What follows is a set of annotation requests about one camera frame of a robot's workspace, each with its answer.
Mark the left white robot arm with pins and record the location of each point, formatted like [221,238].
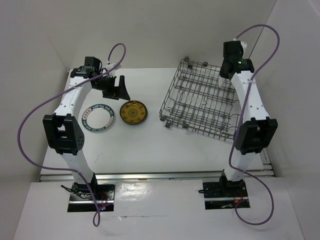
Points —
[63,132]

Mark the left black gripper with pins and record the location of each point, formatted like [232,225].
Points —
[122,92]

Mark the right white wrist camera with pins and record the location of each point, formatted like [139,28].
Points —
[243,45]

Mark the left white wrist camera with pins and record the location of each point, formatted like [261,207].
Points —
[112,67]

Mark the grey wire dish rack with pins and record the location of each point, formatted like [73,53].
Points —
[195,102]

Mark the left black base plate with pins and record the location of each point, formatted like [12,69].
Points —
[82,202]

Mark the white plate green lettered rim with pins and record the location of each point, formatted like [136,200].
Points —
[98,118]

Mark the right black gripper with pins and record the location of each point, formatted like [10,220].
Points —
[221,73]

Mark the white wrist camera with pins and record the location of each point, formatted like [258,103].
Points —
[112,67]
[243,45]

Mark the aluminium rail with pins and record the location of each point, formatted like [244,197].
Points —
[137,176]

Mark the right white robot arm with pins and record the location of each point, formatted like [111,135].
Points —
[255,128]

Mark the white plate grey line pattern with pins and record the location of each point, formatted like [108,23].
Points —
[221,81]

